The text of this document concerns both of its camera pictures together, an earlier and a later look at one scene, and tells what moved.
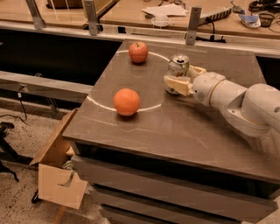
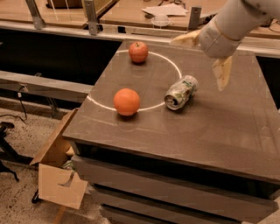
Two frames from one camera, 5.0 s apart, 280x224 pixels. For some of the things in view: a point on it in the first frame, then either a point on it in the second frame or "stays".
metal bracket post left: [37, 18] stays
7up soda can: [178, 66] → [180, 91]
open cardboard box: [58, 181] stays
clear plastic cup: [160, 20] stays
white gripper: [205, 87] → [215, 42]
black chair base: [8, 152] stays
